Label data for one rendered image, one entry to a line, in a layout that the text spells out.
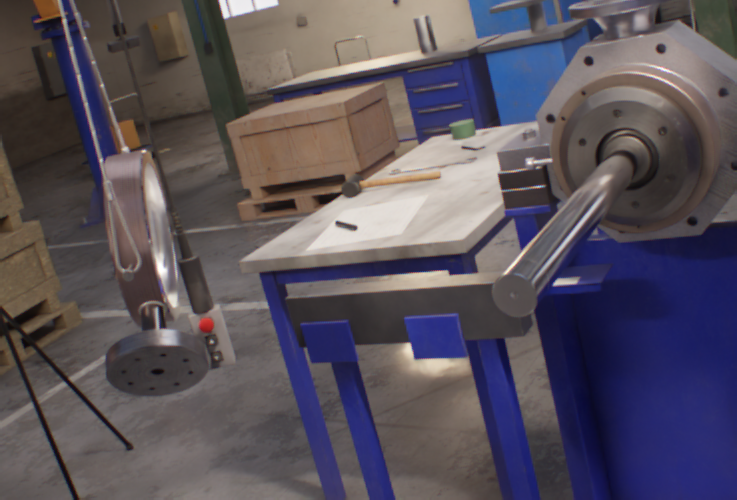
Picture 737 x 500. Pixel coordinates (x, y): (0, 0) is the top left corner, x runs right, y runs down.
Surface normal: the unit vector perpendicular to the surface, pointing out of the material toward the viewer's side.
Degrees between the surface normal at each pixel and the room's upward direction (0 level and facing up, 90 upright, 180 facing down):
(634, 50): 90
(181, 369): 130
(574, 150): 90
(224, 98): 90
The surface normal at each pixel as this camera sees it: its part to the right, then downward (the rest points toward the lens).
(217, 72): -0.45, 0.32
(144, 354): 0.20, 0.78
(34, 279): 0.90, -0.13
